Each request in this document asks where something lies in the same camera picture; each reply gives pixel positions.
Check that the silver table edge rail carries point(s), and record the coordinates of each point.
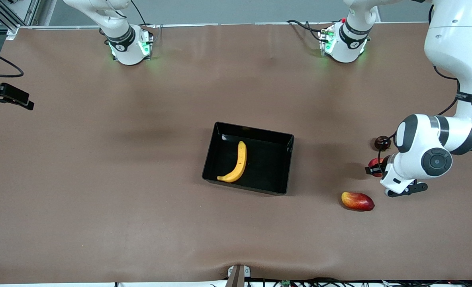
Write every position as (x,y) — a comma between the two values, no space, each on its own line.
(239,24)

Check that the dark purple plum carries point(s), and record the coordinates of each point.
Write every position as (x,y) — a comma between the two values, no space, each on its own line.
(381,142)

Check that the red yellow mango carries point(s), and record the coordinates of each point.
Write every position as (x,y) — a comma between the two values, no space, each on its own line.
(357,201)

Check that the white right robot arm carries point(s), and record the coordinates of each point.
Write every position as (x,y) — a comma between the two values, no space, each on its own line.
(128,48)

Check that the yellow banana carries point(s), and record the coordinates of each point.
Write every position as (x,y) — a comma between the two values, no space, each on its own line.
(241,159)

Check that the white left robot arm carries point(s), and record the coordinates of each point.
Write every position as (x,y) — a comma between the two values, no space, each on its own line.
(455,40)

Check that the small red yellow apple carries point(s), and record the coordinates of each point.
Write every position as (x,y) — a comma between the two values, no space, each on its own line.
(375,162)

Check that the black plastic box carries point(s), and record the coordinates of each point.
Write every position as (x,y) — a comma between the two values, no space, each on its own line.
(267,175)

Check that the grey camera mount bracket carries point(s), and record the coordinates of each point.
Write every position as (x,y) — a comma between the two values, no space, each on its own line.
(237,275)

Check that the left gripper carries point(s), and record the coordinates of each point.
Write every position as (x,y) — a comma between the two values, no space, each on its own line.
(386,163)

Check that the brown table mat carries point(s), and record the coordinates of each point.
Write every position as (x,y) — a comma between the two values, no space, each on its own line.
(140,199)

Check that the aluminium frame profile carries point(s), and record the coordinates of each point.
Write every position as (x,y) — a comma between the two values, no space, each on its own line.
(4,16)

